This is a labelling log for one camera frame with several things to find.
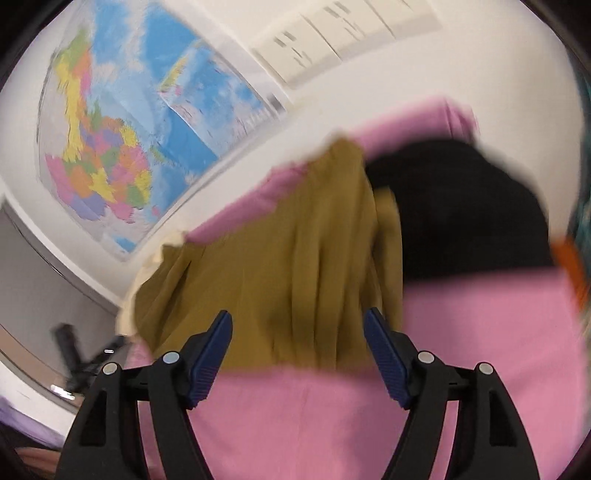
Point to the black garment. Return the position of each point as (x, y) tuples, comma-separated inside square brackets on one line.
[(460, 214)]

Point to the left white wall socket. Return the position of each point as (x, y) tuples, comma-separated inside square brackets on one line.
[(295, 51)]

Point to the white network wall plate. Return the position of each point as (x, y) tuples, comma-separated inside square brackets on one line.
[(406, 18)]

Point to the middle white wall socket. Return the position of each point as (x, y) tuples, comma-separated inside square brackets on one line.
[(349, 27)]

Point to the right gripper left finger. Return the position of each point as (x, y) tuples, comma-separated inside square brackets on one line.
[(105, 441)]

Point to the grey door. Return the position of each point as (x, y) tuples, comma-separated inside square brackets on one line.
[(38, 293)]

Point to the pink daisy bed sheet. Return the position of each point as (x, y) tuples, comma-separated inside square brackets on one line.
[(286, 423)]

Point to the white wall socket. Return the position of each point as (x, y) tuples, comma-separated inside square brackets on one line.
[(295, 51), (349, 27)]

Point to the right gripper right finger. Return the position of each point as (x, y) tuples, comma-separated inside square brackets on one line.
[(490, 440)]

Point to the colourful wall map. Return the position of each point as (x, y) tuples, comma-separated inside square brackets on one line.
[(143, 103)]

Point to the olive brown jacket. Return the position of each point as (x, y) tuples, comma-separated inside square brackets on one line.
[(296, 281)]

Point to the cream pillow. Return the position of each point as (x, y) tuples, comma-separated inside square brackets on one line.
[(124, 323)]

